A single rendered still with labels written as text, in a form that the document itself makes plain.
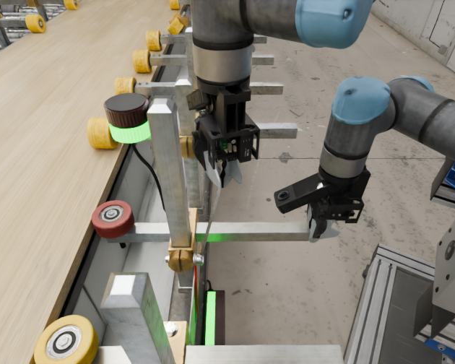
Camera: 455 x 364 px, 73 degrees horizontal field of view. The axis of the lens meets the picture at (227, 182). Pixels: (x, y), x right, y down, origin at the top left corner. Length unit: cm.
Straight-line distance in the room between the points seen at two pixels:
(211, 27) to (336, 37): 14
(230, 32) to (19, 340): 51
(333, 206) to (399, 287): 95
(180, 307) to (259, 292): 86
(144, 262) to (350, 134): 66
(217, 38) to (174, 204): 29
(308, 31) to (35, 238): 59
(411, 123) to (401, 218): 158
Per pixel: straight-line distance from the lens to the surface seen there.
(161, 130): 45
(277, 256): 170
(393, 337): 139
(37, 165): 89
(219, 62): 39
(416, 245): 201
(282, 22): 33
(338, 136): 52
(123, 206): 68
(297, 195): 59
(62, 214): 73
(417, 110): 56
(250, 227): 67
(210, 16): 38
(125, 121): 44
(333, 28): 32
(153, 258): 94
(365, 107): 49
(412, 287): 154
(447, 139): 54
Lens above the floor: 137
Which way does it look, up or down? 41 degrees down
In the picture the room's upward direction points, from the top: straight up
